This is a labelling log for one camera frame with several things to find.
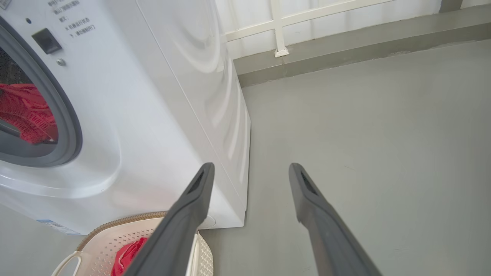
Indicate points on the red garment with white stripes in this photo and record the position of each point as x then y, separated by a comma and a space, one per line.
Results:
27, 111

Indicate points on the white metal railing frame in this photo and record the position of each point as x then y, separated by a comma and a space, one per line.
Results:
279, 38

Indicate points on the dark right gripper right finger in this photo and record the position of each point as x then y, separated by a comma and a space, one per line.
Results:
326, 237

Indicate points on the cream basket with brown rim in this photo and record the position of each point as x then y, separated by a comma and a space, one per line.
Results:
99, 245

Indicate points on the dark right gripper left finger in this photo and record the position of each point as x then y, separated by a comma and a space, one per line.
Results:
180, 230

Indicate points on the white front-load washing machine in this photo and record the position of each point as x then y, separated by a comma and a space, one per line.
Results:
153, 96

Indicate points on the red and white garment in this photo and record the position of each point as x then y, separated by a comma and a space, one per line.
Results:
126, 257

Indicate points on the blue energy label sticker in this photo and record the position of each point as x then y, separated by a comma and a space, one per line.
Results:
57, 227

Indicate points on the perforated steel washing machine drum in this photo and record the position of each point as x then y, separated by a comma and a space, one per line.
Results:
11, 69

